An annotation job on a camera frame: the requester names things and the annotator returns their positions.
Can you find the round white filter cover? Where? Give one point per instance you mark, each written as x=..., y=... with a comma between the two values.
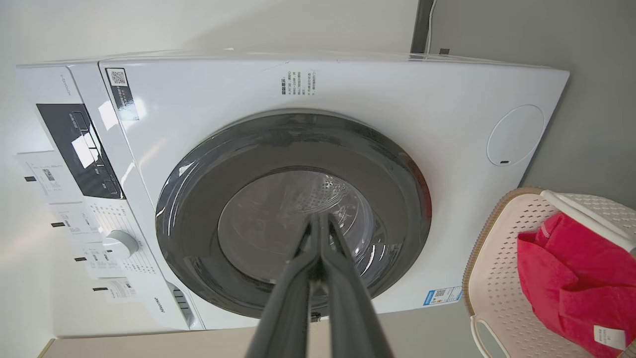
x=514, y=134

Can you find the black round washer door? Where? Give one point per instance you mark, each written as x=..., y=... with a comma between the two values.
x=198, y=209

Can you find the red garment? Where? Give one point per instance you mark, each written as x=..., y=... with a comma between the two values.
x=571, y=278

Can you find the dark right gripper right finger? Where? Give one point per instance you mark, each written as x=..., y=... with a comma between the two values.
x=353, y=308

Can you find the blue energy label sticker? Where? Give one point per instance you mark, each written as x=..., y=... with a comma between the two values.
x=442, y=296

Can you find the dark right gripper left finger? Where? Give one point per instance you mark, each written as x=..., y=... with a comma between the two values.
x=288, y=308

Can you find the white front-load washing machine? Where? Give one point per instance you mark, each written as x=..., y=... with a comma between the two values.
x=397, y=89

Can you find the small printed text sticker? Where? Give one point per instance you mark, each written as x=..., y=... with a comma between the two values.
x=298, y=83

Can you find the black QR code sticker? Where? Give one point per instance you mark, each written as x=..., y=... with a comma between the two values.
x=121, y=93

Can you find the cream perforated laundry basket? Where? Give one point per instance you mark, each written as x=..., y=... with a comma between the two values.
x=497, y=278

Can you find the white paper instruction label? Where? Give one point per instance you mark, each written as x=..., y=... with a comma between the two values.
x=74, y=223
x=117, y=290
x=44, y=176
x=99, y=261

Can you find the black washer control display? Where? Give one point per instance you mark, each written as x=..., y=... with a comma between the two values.
x=74, y=149

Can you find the white washer program knob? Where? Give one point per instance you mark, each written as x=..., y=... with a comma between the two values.
x=120, y=244

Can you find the white garment care tag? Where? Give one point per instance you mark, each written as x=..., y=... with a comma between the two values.
x=609, y=337

